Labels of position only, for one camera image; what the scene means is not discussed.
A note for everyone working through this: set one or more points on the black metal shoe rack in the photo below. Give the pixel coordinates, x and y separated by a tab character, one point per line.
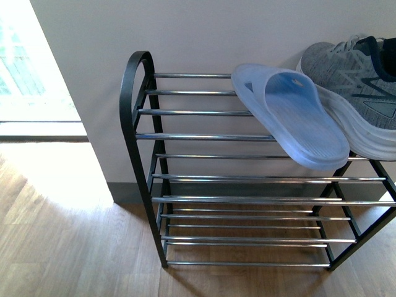
242	220

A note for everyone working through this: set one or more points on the light blue rubber slipper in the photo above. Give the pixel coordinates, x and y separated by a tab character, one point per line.
287	104

